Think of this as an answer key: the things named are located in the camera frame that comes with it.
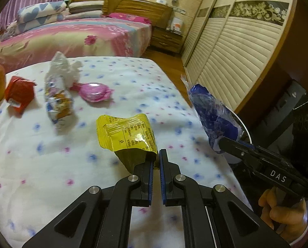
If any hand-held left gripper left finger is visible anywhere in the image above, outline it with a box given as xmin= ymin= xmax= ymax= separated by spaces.
xmin=22 ymin=157 xmax=154 ymax=248

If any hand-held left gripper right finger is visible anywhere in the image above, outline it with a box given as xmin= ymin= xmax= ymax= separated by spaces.
xmin=159 ymin=148 xmax=291 ymax=248

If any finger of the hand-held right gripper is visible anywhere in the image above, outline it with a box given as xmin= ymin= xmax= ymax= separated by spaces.
xmin=219 ymin=137 xmax=258 ymax=153
xmin=220 ymin=145 xmax=267 ymax=172

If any blue plastic wrapper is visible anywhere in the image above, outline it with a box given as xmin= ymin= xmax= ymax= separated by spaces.
xmin=181 ymin=74 xmax=245 ymax=154

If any yellow foil wrapper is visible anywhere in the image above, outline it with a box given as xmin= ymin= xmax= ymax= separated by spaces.
xmin=96 ymin=114 xmax=158 ymax=173

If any printed tissue pack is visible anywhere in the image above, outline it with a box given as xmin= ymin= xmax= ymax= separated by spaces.
xmin=44 ymin=52 xmax=82 ymax=128

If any red foil wrapper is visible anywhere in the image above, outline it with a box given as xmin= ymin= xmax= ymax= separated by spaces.
xmin=4 ymin=76 xmax=37 ymax=114

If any person's right hand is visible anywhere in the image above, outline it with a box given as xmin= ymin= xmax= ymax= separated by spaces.
xmin=259 ymin=187 xmax=308 ymax=235

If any white floral tablecloth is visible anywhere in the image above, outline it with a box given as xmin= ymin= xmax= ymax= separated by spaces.
xmin=0 ymin=57 xmax=255 ymax=248

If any louvred sliding door wardrobe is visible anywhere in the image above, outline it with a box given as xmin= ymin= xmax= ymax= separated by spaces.
xmin=181 ymin=0 xmax=299 ymax=114

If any pink round packet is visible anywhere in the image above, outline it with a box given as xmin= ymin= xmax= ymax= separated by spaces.
xmin=70 ymin=82 xmax=114 ymax=102

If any wooden nightstand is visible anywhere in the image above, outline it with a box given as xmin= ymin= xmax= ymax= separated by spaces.
xmin=149 ymin=26 xmax=183 ymax=56

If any white orange box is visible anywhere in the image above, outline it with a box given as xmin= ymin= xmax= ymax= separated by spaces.
xmin=170 ymin=15 xmax=183 ymax=33

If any pink pillow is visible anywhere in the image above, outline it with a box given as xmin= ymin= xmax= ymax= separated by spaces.
xmin=107 ymin=12 xmax=152 ymax=25

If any wooden headboard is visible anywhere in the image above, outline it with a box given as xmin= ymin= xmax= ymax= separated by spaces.
xmin=67 ymin=0 xmax=174 ymax=29

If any bed with pink floral sheet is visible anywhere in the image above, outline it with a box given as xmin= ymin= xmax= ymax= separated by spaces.
xmin=0 ymin=17 xmax=152 ymax=69

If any grey white striped folded blanket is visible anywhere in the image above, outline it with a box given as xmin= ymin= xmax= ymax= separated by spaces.
xmin=67 ymin=0 xmax=105 ymax=20

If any heart print folded quilt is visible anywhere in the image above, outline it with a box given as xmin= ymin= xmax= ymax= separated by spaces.
xmin=17 ymin=12 xmax=67 ymax=33
xmin=17 ymin=0 xmax=68 ymax=17

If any grey plush toy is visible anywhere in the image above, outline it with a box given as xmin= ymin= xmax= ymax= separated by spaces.
xmin=0 ymin=22 xmax=19 ymax=42

